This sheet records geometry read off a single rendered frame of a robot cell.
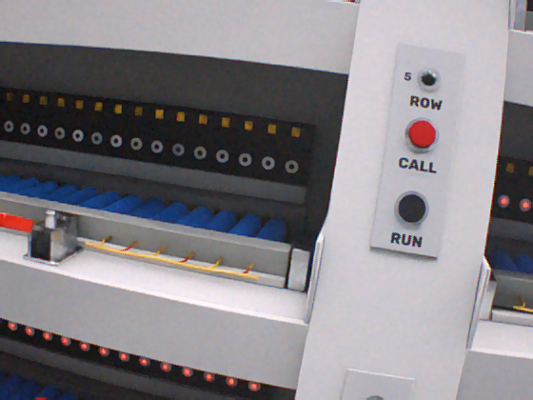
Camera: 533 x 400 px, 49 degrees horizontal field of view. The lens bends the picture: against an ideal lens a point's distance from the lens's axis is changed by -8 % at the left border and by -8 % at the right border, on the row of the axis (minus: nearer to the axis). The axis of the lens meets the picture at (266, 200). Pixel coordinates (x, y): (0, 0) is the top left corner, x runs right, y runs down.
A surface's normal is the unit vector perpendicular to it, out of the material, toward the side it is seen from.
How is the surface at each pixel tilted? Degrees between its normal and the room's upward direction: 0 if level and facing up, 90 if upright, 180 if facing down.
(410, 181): 90
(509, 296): 106
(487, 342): 16
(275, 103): 90
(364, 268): 90
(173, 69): 90
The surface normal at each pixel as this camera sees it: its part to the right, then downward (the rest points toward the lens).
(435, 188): -0.15, -0.07
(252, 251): -0.18, 0.20
